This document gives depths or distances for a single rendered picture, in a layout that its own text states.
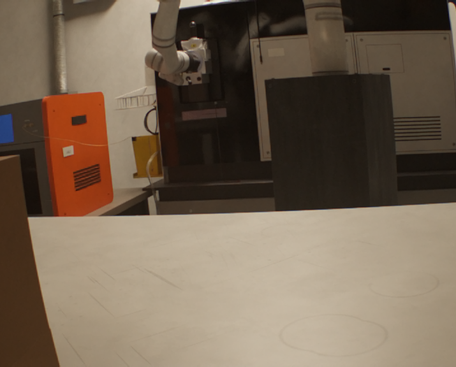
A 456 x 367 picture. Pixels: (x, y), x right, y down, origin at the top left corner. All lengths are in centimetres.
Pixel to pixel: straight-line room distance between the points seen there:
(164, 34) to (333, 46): 54
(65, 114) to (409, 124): 123
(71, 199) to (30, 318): 163
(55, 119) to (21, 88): 218
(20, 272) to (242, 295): 29
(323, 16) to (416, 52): 83
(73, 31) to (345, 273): 336
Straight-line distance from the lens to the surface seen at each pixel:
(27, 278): 27
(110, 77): 362
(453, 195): 210
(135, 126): 355
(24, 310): 27
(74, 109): 195
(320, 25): 134
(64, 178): 186
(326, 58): 133
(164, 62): 171
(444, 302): 46
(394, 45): 211
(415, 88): 211
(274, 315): 46
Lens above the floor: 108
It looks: 9 degrees down
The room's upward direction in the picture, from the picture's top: 5 degrees counter-clockwise
